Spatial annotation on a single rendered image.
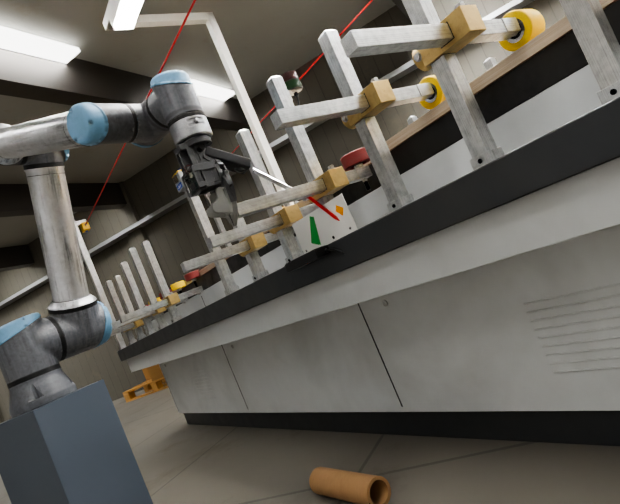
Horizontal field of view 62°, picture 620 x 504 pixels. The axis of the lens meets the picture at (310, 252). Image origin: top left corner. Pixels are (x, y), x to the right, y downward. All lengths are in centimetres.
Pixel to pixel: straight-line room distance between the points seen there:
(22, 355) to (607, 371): 155
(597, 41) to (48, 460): 158
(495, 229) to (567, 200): 15
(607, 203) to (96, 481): 148
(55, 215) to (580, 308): 149
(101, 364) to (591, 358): 952
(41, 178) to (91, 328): 50
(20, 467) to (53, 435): 16
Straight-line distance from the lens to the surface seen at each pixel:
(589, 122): 90
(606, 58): 91
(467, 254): 112
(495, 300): 138
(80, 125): 125
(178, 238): 854
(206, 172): 118
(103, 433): 177
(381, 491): 157
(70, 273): 181
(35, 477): 175
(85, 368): 1066
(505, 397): 151
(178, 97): 123
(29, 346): 176
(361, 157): 142
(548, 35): 118
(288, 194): 127
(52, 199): 179
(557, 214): 100
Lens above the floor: 63
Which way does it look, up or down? 3 degrees up
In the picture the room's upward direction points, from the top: 23 degrees counter-clockwise
